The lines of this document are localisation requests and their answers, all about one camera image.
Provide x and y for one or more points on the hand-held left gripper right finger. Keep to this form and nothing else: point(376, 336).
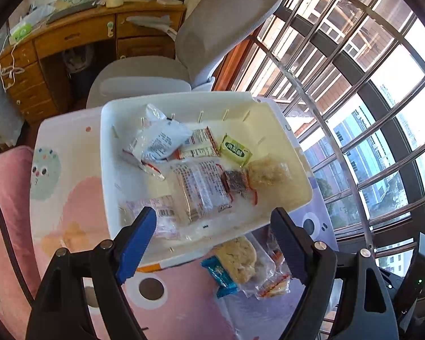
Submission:
point(290, 248)

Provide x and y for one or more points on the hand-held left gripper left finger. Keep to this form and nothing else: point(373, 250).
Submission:
point(134, 248)

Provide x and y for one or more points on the printed white bun packet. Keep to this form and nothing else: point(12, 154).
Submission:
point(166, 219)

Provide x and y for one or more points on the clear mixed nuts packet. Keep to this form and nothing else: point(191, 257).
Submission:
point(272, 287)

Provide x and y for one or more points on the round pale cookie packet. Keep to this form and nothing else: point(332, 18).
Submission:
point(235, 258)

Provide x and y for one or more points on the small blue snack packet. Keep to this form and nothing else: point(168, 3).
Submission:
point(219, 276)

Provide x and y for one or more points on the pale rice cracker packet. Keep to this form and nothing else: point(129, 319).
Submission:
point(269, 173)

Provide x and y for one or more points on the red label dark snack packet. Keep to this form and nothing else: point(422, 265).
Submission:
point(235, 180)

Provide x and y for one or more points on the grey bread packet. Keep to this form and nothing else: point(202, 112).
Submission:
point(202, 191)

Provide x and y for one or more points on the small green snack packet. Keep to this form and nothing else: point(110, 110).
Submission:
point(235, 148)

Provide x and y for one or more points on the red-edged white snack packet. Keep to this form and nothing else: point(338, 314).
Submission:
point(198, 145)

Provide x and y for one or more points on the white plastic storage bin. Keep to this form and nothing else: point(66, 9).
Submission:
point(212, 115)

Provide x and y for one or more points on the cartoon printed table cover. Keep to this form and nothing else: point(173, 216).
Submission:
point(85, 202)

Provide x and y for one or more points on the pink blanket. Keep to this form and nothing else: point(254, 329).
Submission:
point(7, 219)

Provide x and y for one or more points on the metal window grille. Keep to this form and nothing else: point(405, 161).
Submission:
point(357, 78)

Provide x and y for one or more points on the white lace cover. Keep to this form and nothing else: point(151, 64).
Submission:
point(0, 113)

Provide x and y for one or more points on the grey bag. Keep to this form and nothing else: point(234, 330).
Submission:
point(78, 61)

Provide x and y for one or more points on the wooden desk with drawers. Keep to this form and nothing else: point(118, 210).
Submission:
point(74, 39)

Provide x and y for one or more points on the grey office chair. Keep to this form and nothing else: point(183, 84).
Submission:
point(212, 35)

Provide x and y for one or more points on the green tissue pack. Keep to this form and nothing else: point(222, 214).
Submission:
point(21, 33)

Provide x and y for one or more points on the dark keyboard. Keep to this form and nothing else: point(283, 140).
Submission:
point(71, 12)

